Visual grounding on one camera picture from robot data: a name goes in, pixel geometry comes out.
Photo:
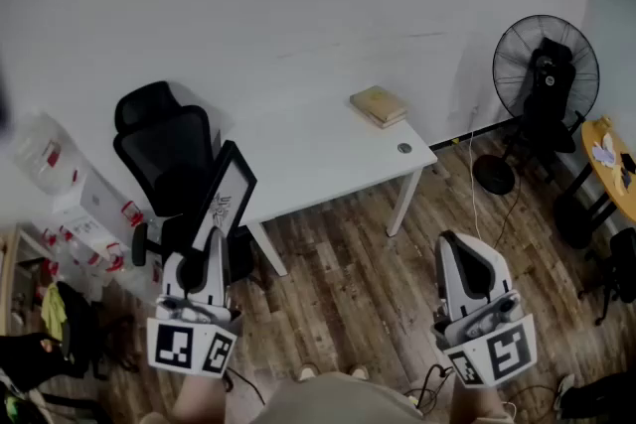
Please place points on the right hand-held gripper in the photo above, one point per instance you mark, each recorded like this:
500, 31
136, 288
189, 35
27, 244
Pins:
507, 352

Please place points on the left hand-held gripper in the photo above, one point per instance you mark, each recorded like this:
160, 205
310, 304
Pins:
174, 347

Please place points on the black picture frame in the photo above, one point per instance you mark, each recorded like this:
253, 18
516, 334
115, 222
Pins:
229, 193

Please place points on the person's right forearm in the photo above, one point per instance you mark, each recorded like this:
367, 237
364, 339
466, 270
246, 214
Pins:
479, 407

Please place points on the person's left forearm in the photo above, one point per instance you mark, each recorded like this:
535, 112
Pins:
199, 399

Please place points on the white desk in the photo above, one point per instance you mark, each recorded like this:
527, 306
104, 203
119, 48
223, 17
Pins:
318, 164

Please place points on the white cardboard box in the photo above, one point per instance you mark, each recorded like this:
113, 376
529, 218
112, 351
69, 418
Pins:
94, 208

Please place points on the black mesh office chair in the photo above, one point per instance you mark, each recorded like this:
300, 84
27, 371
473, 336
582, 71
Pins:
164, 154

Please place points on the black chair with cloth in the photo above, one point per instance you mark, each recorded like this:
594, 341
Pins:
79, 323

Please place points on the black swivel chair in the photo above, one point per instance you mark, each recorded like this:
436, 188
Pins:
621, 273

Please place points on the yellow-green cloth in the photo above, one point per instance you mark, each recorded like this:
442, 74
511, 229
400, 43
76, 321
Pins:
52, 313

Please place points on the person's right shoe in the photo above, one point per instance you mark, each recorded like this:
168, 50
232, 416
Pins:
359, 372

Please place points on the person's shoe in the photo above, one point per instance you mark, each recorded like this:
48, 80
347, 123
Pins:
308, 371
359, 372

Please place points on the person's left shoe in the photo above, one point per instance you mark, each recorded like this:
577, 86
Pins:
308, 371

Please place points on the round yellow wooden table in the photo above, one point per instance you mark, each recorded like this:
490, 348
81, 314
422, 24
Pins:
598, 159

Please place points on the brown book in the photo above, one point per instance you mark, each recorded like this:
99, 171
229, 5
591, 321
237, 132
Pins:
392, 121

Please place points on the white paper scrap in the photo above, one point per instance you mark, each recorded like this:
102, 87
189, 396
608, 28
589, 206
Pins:
605, 151

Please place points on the light wooden shelf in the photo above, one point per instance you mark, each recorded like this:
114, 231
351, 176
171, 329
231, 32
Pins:
7, 273

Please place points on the person's beige clothing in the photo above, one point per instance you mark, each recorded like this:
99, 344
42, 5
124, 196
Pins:
333, 402

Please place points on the white boxes with red labels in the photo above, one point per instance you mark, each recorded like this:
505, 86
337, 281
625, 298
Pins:
45, 154

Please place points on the small black object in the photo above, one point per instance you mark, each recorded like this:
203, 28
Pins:
627, 161

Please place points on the yellowish book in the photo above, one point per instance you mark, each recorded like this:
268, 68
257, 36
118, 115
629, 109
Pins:
377, 101

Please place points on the black standing fan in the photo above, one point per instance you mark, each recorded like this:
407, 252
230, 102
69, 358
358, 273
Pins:
546, 79

